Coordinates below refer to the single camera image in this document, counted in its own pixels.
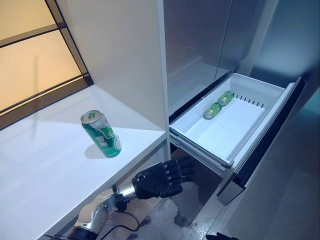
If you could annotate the stainless steel fridge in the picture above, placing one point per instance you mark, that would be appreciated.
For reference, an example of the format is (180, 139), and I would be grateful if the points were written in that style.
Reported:
(225, 45)

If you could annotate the white fridge drawer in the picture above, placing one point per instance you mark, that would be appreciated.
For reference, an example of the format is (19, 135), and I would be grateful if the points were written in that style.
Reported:
(232, 125)

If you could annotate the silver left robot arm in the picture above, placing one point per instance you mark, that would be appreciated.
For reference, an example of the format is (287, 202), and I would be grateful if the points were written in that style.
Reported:
(105, 210)

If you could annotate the green beer can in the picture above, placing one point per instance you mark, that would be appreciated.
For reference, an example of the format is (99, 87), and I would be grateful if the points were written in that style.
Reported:
(103, 133)
(226, 98)
(213, 111)

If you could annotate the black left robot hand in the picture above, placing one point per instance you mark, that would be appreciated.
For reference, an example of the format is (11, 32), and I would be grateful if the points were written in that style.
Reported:
(150, 180)

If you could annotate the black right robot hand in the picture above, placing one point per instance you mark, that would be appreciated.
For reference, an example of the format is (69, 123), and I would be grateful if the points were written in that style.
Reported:
(220, 236)

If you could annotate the dark framed window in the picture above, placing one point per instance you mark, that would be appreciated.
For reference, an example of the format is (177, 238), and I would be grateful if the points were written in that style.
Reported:
(32, 55)

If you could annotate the white cabinet side panel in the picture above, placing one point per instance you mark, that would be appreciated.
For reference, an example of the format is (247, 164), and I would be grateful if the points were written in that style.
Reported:
(117, 62)

